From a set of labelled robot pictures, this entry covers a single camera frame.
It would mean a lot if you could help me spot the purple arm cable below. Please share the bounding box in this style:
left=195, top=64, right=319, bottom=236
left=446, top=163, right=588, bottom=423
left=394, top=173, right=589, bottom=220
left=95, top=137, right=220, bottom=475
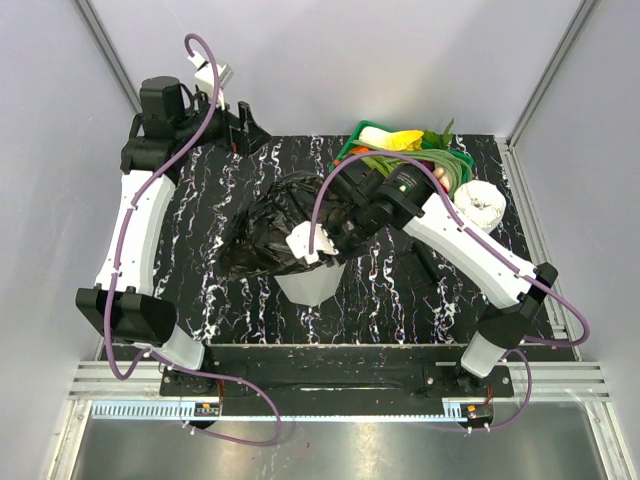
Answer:
left=308, top=152, right=592, bottom=432
left=107, top=33, right=284, bottom=447

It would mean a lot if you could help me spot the white faceted trash bin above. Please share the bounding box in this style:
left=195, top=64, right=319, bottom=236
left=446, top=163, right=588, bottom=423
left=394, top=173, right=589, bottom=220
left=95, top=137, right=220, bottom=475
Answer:
left=275, top=265, right=345, bottom=307

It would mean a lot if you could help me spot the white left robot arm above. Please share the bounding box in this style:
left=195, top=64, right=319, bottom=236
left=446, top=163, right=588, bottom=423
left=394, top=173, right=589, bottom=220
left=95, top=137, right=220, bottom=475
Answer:
left=75, top=73, right=270, bottom=395

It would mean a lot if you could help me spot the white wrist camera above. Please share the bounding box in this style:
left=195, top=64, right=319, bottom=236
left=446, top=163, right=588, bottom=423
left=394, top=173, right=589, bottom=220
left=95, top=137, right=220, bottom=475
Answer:
left=285, top=221, right=338, bottom=265
left=187, top=52, right=234, bottom=110

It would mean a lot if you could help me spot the aluminium rail with slots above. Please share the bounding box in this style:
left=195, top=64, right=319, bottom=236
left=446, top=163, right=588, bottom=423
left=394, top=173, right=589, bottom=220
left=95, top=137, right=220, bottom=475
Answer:
left=69, top=361, right=610, bottom=422

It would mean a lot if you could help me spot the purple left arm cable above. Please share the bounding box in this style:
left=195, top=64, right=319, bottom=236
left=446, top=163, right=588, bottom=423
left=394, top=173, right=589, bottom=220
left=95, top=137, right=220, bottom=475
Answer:
left=107, top=33, right=284, bottom=447

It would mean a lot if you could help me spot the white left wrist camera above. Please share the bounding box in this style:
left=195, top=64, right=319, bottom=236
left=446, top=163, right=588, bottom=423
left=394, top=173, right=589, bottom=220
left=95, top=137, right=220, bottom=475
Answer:
left=187, top=52, right=234, bottom=110

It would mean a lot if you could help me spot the green plastic vegetable tray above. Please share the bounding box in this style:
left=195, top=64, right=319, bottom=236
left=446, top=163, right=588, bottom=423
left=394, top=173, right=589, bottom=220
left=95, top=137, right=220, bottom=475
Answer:
left=330, top=119, right=474, bottom=198

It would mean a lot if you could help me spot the crumpled white paper ball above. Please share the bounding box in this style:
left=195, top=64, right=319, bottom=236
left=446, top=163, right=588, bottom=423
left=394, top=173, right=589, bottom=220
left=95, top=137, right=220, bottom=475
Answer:
left=453, top=179, right=507, bottom=234

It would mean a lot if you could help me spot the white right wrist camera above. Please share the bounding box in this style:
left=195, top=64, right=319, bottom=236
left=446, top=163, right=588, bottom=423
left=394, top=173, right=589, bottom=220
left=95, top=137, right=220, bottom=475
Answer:
left=285, top=221, right=338, bottom=265

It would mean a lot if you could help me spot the black trash bag roll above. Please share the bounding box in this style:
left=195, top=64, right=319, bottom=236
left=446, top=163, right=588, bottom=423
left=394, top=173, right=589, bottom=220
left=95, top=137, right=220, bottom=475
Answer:
left=398, top=241, right=441, bottom=286

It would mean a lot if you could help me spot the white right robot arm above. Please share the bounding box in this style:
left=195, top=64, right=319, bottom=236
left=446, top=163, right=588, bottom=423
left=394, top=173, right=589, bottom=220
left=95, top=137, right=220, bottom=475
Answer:
left=321, top=158, right=558, bottom=396

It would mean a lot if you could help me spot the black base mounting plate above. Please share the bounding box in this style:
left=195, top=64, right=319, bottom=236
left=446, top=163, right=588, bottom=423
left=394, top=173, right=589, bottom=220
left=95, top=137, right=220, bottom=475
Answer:
left=99, top=344, right=574, bottom=416

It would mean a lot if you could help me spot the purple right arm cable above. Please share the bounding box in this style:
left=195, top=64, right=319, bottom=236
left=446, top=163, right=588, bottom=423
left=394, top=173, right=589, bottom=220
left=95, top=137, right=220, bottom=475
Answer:
left=308, top=152, right=592, bottom=432

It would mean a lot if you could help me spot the white and yellow cabbage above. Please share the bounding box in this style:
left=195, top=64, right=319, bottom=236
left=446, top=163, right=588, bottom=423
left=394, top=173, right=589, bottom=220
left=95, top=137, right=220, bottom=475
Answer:
left=358, top=126, right=424, bottom=151

